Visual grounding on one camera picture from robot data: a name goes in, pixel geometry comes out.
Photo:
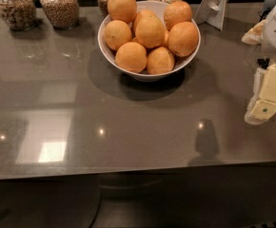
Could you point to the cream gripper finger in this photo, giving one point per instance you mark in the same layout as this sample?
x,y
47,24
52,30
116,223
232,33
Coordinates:
x,y
255,35
262,105

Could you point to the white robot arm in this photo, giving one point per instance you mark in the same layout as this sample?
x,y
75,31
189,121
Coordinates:
x,y
264,61

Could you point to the hidden back orange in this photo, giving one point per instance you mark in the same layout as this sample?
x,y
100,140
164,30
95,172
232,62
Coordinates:
x,y
144,14

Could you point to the white card stand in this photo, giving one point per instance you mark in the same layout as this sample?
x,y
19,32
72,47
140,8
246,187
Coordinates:
x,y
211,12

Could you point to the glass jar of grains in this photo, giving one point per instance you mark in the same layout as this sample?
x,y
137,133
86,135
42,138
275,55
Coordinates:
x,y
62,14

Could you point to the glass jar of nuts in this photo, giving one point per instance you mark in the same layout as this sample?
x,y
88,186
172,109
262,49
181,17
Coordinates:
x,y
19,15

